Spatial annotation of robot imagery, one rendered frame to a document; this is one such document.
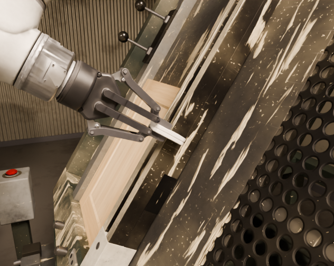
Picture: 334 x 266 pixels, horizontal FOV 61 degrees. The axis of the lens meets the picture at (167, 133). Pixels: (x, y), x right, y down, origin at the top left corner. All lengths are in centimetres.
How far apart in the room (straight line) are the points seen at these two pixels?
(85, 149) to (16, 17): 86
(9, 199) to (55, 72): 87
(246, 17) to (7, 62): 43
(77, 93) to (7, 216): 89
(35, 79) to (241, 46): 39
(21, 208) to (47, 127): 357
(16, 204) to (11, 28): 91
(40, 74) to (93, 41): 428
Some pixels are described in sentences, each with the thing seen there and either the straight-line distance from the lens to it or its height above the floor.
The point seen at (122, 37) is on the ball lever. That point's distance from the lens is 101.
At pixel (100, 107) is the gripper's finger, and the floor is 131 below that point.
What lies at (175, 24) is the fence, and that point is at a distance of 101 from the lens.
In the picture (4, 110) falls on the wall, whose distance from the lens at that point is 472.
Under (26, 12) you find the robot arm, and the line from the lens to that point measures 45.
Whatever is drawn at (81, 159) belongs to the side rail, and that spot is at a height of 95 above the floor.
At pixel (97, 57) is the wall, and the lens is 471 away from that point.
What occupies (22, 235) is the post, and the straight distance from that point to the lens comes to 136.
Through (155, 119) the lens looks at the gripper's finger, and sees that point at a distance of 51.
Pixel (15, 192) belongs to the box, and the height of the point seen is 88.
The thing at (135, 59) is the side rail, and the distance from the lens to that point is 121.
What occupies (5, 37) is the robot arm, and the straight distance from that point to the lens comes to 43.
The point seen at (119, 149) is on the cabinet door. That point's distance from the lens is 91.
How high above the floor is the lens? 140
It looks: 17 degrees down
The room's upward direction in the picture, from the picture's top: straight up
